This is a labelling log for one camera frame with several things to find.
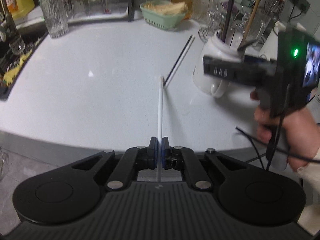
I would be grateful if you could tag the stainless steel spoon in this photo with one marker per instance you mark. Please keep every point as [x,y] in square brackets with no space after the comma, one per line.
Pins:
[243,46]

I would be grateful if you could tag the wooden chopstick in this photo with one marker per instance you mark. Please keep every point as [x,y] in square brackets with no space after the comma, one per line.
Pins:
[250,21]

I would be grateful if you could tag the green plastic basket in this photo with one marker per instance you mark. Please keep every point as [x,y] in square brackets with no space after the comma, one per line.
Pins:
[163,22]

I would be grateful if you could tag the black chopstick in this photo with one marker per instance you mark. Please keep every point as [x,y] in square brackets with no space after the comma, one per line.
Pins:
[227,21]
[183,52]

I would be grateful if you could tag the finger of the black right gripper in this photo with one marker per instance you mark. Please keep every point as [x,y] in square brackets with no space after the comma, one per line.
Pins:
[236,72]

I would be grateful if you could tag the bundle of dry noodles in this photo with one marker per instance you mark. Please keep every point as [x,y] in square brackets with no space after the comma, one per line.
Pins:
[167,8]

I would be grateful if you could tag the metal wire cup rack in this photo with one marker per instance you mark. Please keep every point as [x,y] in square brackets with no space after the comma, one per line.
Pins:
[215,16]

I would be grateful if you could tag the white electric cooking pot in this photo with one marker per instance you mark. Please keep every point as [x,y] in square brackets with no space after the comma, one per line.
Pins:
[269,50]

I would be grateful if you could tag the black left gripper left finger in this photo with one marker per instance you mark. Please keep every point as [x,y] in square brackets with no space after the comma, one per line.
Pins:
[135,159]

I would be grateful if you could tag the white Starbucks ceramic jar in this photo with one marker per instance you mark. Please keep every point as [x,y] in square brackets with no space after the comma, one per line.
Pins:
[215,48]

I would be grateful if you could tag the upturned clear glass cup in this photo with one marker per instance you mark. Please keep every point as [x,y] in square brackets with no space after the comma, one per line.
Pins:
[78,8]

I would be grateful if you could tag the textured glass mug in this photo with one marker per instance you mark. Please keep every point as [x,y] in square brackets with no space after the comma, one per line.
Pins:
[258,27]

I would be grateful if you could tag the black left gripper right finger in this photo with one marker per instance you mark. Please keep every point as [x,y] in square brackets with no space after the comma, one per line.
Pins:
[185,161]

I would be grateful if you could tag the tall textured glass pitcher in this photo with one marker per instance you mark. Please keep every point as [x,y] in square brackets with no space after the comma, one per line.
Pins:
[55,17]

